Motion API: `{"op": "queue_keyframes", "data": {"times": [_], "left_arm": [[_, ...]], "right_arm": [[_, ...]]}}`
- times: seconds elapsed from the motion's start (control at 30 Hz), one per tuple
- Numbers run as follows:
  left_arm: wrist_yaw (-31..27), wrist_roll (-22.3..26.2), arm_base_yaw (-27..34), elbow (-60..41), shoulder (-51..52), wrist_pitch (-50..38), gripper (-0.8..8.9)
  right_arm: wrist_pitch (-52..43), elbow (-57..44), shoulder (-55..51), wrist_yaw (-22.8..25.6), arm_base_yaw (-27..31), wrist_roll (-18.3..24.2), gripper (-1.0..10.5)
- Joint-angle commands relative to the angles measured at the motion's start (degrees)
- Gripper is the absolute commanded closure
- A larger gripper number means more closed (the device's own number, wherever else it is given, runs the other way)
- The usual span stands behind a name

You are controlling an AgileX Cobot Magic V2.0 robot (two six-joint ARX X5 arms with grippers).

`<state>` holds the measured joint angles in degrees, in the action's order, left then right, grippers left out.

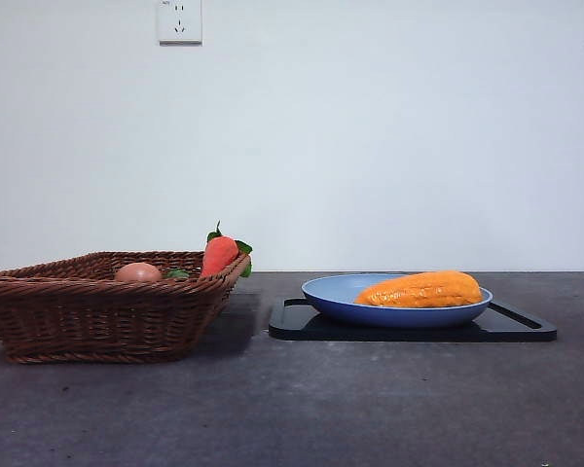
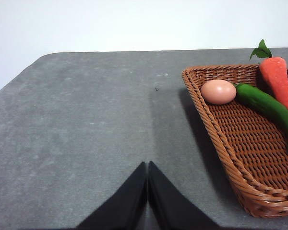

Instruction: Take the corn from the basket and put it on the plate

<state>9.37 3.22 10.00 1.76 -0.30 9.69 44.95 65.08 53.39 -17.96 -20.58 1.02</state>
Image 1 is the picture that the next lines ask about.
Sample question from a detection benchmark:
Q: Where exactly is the blue round plate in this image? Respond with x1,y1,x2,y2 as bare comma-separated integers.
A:
301,273,495,330

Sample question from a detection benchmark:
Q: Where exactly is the orange-yellow corn cob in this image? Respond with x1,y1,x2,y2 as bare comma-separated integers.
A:
353,269,483,309

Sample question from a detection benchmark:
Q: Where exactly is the brown wicker basket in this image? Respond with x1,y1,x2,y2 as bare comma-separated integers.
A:
0,250,252,366

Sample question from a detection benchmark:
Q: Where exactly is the orange carrot with green leaves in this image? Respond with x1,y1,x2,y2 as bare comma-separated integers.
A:
198,221,253,279

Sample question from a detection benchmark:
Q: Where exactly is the black rectangular tray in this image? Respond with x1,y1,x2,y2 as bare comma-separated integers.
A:
268,297,559,342

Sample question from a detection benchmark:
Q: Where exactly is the pinkish brown potato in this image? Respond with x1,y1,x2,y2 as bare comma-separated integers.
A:
114,262,163,283

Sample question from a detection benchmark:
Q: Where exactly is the white wall power socket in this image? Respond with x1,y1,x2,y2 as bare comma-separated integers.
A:
157,0,203,48

